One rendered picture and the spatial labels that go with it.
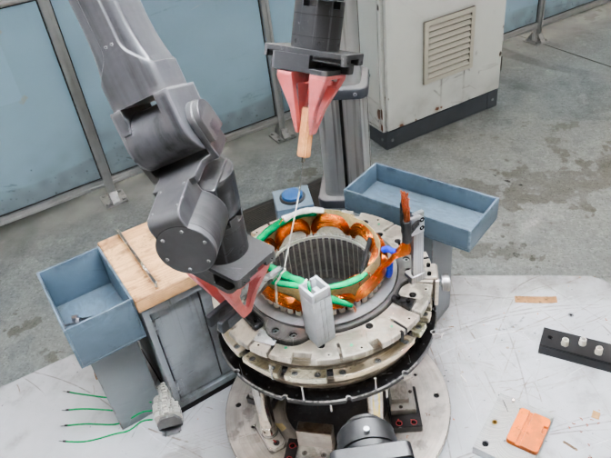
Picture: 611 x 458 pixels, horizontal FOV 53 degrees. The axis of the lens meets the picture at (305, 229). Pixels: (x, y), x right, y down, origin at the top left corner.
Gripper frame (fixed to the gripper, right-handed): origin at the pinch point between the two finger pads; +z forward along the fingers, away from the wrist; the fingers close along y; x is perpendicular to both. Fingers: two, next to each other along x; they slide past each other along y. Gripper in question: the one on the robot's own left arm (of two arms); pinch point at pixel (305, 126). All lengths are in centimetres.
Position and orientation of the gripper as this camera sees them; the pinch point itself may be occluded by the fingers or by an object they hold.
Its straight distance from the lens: 74.8
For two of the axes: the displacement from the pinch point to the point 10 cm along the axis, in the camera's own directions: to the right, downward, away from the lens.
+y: 9.1, 2.4, -3.5
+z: -1.1, 9.3, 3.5
